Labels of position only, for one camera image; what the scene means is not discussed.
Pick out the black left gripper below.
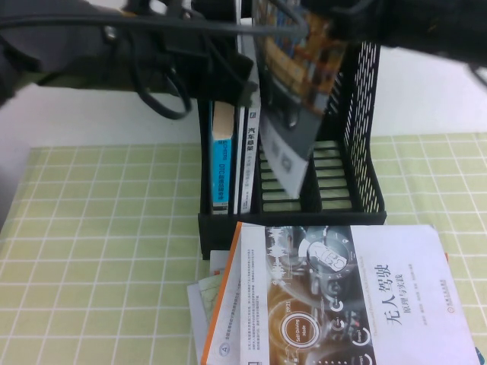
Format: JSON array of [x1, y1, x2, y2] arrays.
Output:
[[159, 11, 260, 108]]

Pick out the white spine book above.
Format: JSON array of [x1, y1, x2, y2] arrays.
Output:
[[234, 33, 263, 214]]

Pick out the map printed paper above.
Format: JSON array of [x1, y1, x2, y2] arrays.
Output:
[[196, 274, 225, 324]]

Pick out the green checkered tablecloth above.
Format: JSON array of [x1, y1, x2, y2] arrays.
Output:
[[0, 132, 487, 365]]

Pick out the white orange self-driving book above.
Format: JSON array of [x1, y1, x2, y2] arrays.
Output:
[[199, 222, 480, 365]]

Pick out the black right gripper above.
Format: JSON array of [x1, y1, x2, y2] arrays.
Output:
[[302, 0, 368, 46]]

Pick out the thin tall white booklet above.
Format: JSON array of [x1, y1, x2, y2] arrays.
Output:
[[235, 0, 245, 56]]

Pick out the AgileX robotics brochure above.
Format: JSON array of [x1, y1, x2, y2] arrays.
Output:
[[253, 0, 347, 198]]

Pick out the plain white paper sheet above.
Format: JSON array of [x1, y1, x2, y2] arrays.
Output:
[[186, 281, 214, 365]]

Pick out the cyan spine book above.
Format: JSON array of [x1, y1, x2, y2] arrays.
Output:
[[210, 100, 235, 212]]

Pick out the white booklet with orange mark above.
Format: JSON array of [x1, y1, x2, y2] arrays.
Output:
[[208, 249, 231, 278]]

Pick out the black plastic book holder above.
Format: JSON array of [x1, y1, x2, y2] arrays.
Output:
[[196, 0, 388, 262]]

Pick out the looped black cable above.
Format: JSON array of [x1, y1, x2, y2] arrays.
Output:
[[131, 33, 193, 119]]

